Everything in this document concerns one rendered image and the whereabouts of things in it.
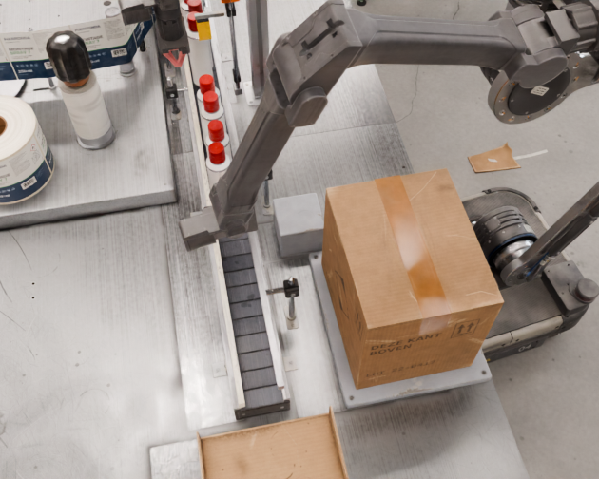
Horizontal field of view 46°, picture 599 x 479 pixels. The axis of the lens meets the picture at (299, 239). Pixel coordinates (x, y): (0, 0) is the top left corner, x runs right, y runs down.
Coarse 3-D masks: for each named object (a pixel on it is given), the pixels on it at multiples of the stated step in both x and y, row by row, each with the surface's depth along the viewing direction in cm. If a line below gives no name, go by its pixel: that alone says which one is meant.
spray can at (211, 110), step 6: (204, 96) 149; (210, 96) 149; (216, 96) 149; (204, 102) 149; (210, 102) 148; (216, 102) 149; (204, 108) 151; (210, 108) 150; (216, 108) 151; (222, 108) 153; (204, 114) 152; (210, 114) 151; (216, 114) 152; (222, 114) 152; (204, 120) 152; (210, 120) 152; (222, 120) 154; (204, 126) 155; (204, 132) 157; (204, 138) 159
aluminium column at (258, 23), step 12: (252, 0) 158; (264, 0) 159; (252, 12) 161; (264, 12) 162; (252, 24) 164; (264, 24) 165; (252, 36) 167; (264, 36) 168; (252, 48) 170; (264, 48) 171; (252, 60) 173; (264, 60) 174; (252, 72) 178; (264, 72) 177; (252, 84) 183; (264, 84) 180
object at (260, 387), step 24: (216, 72) 182; (240, 240) 153; (240, 264) 150; (240, 288) 147; (240, 312) 144; (240, 336) 141; (264, 336) 141; (240, 360) 138; (264, 360) 138; (264, 384) 135
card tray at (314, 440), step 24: (240, 432) 134; (264, 432) 134; (288, 432) 135; (312, 432) 135; (336, 432) 131; (216, 456) 132; (240, 456) 132; (264, 456) 132; (288, 456) 132; (312, 456) 132; (336, 456) 132
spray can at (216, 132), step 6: (216, 120) 145; (210, 126) 144; (216, 126) 144; (222, 126) 145; (210, 132) 145; (216, 132) 144; (222, 132) 146; (210, 138) 146; (216, 138) 146; (222, 138) 147; (228, 138) 148; (228, 144) 148; (228, 150) 150
